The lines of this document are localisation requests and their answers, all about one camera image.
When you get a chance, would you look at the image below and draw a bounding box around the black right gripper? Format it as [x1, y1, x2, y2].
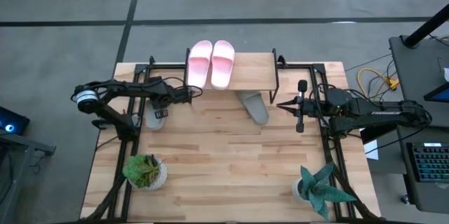
[276, 79, 327, 133]

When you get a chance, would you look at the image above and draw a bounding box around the grey foam slide sandal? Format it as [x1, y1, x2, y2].
[235, 90, 270, 126]
[145, 99, 168, 131]

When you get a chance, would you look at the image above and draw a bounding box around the pink foam slide sandal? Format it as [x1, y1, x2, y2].
[210, 39, 236, 91]
[187, 39, 214, 91]

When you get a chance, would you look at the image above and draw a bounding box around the green plant in white pot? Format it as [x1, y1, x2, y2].
[122, 153, 169, 192]

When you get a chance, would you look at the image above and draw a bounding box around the black metal pole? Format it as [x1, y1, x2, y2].
[402, 4, 449, 48]
[360, 125, 410, 145]

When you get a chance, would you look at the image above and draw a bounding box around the teal snake plant white pot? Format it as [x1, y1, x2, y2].
[293, 162, 358, 222]

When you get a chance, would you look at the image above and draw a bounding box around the white paper sheet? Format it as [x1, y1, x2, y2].
[363, 138, 380, 161]

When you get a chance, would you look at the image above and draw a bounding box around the grey desk with monitor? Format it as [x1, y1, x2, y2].
[388, 34, 449, 112]

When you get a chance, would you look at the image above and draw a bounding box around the grey metal side table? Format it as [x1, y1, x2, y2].
[0, 129, 57, 224]

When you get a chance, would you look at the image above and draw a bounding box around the grey desk with keyboard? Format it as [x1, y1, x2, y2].
[396, 124, 449, 215]

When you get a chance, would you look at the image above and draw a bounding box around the backlit computer keyboard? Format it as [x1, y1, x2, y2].
[406, 142, 449, 183]

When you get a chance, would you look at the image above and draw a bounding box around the monitor with blue screen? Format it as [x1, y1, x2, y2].
[423, 82, 449, 104]

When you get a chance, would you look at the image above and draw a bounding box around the black computer with blue light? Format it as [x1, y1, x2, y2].
[0, 106, 31, 136]

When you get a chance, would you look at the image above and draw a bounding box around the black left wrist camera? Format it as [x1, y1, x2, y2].
[171, 86, 193, 105]

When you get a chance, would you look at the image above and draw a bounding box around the black aluminium table frame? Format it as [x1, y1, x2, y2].
[79, 55, 378, 223]

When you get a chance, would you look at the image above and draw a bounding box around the wooden shelf with black frame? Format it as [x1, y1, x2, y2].
[183, 47, 281, 105]

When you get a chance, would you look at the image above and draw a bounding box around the yellow cable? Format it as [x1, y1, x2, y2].
[356, 67, 401, 102]

